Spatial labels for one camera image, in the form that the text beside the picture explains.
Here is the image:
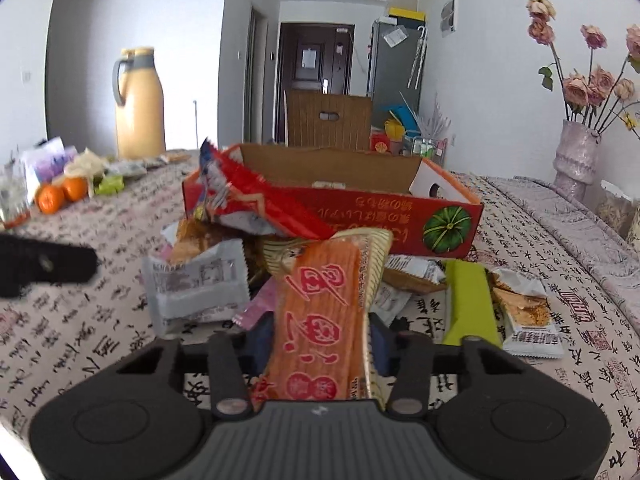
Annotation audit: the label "grey patterned cloth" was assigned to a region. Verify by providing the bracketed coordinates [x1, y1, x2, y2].
[480, 175, 640, 291]

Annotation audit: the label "white brown snack packet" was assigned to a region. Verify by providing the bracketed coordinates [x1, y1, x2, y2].
[384, 255, 447, 296]

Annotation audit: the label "purple tissue pack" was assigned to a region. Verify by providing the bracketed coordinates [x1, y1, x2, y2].
[22, 137, 79, 192]

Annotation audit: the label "white wall panel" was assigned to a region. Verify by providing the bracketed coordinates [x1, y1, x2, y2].
[440, 0, 459, 36]

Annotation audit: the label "wire rack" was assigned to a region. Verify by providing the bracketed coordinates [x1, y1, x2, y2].
[400, 130, 448, 167]

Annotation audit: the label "clear cracker packet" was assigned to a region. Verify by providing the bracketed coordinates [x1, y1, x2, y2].
[162, 217, 222, 266]

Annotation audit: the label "orange fruit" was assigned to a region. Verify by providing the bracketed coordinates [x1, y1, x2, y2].
[37, 185, 66, 215]
[62, 176, 90, 202]

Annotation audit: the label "yellow thermos jug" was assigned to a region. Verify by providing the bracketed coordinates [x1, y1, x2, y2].
[111, 47, 167, 161]

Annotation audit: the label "blue plastic dustpan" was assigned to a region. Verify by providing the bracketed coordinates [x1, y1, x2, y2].
[387, 105, 422, 132]

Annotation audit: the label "small red box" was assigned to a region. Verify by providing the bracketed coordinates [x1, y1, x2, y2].
[370, 132, 406, 156]

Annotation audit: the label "red cardboard box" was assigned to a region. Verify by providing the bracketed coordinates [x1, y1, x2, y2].
[182, 144, 485, 261]

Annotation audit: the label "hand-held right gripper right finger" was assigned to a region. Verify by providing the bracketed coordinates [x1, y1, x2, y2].
[369, 311, 526, 418]

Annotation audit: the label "large pink snack packet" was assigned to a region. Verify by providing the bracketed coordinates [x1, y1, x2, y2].
[234, 277, 278, 331]

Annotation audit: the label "small green packet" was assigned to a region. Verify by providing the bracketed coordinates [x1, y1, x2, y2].
[95, 175, 125, 196]

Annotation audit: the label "grey refrigerator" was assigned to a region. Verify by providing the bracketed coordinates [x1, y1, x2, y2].
[369, 17, 426, 111]

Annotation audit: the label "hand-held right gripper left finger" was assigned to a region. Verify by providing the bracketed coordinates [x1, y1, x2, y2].
[115, 316, 277, 422]

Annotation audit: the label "grey white snack packet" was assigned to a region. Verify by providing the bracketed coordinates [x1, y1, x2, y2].
[141, 239, 251, 336]

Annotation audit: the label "green snack packet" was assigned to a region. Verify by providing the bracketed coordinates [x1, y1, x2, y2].
[442, 259, 502, 348]

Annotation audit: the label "pink textured vase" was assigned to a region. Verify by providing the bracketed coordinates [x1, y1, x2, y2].
[554, 119, 601, 203]

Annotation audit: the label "wooden chair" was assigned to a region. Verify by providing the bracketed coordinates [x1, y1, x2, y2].
[284, 89, 373, 150]

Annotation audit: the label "dark brown door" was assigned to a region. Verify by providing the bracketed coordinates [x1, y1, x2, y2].
[276, 22, 355, 143]

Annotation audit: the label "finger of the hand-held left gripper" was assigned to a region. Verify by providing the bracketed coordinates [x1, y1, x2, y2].
[0, 232, 98, 298]

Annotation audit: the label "cream plastic bag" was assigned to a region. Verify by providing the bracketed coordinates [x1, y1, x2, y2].
[65, 149, 108, 182]

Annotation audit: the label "small cracker packet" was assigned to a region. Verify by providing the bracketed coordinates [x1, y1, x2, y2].
[145, 152, 192, 166]

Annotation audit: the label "orange snack packet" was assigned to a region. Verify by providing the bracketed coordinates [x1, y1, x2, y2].
[250, 227, 396, 407]

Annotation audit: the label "clear glass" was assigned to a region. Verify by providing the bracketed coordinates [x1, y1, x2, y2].
[0, 160, 32, 228]

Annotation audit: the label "white cracker snack packet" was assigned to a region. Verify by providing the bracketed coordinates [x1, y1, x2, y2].
[487, 267, 566, 358]

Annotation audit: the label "white umbrella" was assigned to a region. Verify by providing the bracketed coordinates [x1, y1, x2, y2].
[407, 25, 429, 89]

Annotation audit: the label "dried pink flowers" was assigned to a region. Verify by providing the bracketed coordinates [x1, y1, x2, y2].
[525, 0, 640, 136]

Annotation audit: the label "red snack packet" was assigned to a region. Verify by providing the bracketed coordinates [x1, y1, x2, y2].
[197, 137, 336, 241]

